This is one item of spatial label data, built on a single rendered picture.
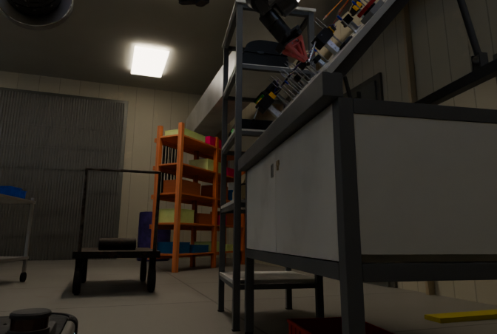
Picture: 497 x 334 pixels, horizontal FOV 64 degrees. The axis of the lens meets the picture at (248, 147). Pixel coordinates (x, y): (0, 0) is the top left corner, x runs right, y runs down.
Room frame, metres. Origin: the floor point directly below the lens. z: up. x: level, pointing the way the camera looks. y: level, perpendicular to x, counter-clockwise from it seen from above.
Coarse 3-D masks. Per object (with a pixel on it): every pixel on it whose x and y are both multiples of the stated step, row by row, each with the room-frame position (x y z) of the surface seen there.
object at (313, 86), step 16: (320, 80) 0.93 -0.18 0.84; (336, 80) 0.93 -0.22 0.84; (304, 96) 1.05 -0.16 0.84; (320, 96) 0.94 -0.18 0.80; (336, 96) 0.93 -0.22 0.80; (288, 112) 1.19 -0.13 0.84; (304, 112) 1.06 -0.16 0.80; (272, 128) 1.39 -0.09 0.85; (288, 128) 1.22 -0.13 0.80; (256, 144) 1.65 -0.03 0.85; (272, 144) 1.45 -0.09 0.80; (240, 160) 2.00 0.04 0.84; (256, 160) 1.78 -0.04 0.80
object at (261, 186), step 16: (272, 160) 1.55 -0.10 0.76; (256, 176) 1.83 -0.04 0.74; (272, 176) 1.54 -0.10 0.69; (256, 192) 1.83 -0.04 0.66; (272, 192) 1.55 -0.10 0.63; (256, 208) 1.83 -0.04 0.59; (272, 208) 1.55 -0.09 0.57; (256, 224) 1.83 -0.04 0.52; (272, 224) 1.55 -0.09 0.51; (256, 240) 1.83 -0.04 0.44; (272, 240) 1.56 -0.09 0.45
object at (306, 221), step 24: (312, 120) 1.11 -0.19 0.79; (288, 144) 1.33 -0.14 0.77; (312, 144) 1.11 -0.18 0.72; (288, 168) 1.34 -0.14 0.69; (312, 168) 1.12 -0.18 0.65; (288, 192) 1.34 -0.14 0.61; (312, 192) 1.13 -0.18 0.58; (288, 216) 1.35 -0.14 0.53; (312, 216) 1.13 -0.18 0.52; (336, 216) 0.97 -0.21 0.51; (288, 240) 1.35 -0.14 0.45; (312, 240) 1.14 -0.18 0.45; (336, 240) 0.98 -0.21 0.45
